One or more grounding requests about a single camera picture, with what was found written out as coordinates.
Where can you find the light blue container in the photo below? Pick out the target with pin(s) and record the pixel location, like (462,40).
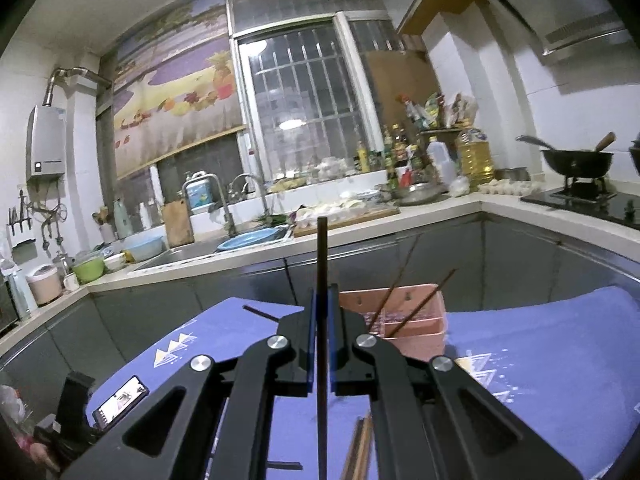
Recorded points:
(144,247)

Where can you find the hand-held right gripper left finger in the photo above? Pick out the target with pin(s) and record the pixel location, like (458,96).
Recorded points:
(312,345)

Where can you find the pale green thermos bottle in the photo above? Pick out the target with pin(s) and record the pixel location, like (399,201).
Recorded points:
(123,220)

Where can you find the bundle of wooden chopsticks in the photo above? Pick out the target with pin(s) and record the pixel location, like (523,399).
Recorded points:
(357,450)

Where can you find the blue printed tablecloth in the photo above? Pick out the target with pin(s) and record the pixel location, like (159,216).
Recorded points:
(540,360)

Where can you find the fruit printed roller blind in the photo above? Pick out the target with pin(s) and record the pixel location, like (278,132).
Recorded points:
(170,95)

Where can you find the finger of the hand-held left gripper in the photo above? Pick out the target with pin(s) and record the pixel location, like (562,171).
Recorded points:
(75,400)

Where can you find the square chrome faucet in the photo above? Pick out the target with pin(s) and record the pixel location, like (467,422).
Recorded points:
(222,200)

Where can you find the white plastic bag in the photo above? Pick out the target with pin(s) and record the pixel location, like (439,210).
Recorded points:
(458,186)

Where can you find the pile of white buns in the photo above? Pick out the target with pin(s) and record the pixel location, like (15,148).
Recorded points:
(340,210)

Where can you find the green onions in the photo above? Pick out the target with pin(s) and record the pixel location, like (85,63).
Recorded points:
(272,219)

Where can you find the blue label detergent bottle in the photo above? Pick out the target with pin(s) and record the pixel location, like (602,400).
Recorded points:
(202,192)

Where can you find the black ladle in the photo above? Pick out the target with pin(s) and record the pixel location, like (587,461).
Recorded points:
(532,141)

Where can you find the pink white rice cooker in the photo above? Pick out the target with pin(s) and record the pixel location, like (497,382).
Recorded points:
(44,285)

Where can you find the black gas stove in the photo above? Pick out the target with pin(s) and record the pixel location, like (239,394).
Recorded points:
(585,202)

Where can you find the single dark slim chopstick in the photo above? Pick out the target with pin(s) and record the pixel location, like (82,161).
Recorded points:
(322,260)

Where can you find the grey water heater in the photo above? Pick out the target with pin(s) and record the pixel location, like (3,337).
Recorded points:
(46,145)

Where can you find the small wooden cutting board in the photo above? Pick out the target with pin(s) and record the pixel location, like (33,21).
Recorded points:
(178,224)

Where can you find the curved chrome faucet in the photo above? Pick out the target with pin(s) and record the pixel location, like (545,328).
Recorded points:
(260,195)

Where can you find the kitchen counter with grey cabinets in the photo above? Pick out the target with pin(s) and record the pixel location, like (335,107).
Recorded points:
(200,300)

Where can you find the pile of food packets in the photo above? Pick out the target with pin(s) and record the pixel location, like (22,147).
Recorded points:
(440,110)

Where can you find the wall utensil rack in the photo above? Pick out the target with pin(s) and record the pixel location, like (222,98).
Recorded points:
(30,215)

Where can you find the stainless steel bowl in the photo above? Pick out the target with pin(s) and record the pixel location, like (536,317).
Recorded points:
(417,192)

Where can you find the long wooden cutting board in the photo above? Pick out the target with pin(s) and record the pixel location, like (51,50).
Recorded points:
(345,224)

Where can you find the blue plastic basin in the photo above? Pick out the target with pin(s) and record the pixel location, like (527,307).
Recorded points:
(250,241)

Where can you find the green bowl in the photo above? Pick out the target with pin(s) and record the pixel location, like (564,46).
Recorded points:
(89,271)

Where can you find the brown board panel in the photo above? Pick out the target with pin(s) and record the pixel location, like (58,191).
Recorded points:
(400,90)

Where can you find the row of sauce bottles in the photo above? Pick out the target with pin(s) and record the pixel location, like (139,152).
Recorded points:
(395,152)

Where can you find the black smartphone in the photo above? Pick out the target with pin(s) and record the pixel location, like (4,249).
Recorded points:
(120,401)

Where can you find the large yellow cooking oil bottle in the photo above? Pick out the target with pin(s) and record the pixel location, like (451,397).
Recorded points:
(476,157)

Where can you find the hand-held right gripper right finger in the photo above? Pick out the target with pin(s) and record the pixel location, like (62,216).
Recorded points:
(337,350)

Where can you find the steel range hood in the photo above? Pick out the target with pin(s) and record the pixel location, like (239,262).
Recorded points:
(575,0)

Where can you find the steel sink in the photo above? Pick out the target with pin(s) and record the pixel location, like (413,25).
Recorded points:
(180,255)

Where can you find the white cup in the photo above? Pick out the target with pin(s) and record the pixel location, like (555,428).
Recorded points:
(71,282)

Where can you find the single brown chopstick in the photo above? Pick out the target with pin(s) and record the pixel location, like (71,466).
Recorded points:
(401,272)
(424,300)

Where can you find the white plastic jug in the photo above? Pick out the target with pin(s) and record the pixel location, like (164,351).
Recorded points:
(441,160)

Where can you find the pink plastic utensil basket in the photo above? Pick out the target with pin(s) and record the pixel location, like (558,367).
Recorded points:
(425,335)

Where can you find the tray of eggs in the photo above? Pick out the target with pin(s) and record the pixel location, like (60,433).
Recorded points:
(510,187)

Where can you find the barred window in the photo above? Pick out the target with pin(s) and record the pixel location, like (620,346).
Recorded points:
(300,90)

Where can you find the metal flue pipe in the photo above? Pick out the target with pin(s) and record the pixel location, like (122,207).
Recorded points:
(75,74)

